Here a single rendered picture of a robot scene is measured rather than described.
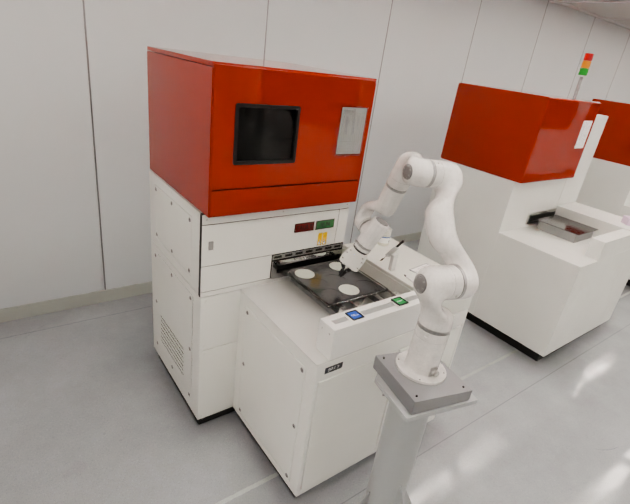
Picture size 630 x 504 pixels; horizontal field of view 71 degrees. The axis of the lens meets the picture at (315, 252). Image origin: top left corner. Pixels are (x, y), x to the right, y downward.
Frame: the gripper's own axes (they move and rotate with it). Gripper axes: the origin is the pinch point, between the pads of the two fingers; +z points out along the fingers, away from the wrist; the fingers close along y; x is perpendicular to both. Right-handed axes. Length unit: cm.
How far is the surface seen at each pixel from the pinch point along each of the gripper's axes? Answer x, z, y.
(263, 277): -2.9, 26.7, -29.2
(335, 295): -8.7, 7.1, 3.5
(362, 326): -33.4, -3.5, 17.6
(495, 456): 23, 47, 130
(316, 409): -47, 33, 23
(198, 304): -28, 43, -45
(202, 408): -27, 98, -15
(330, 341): -44.4, 3.6, 10.3
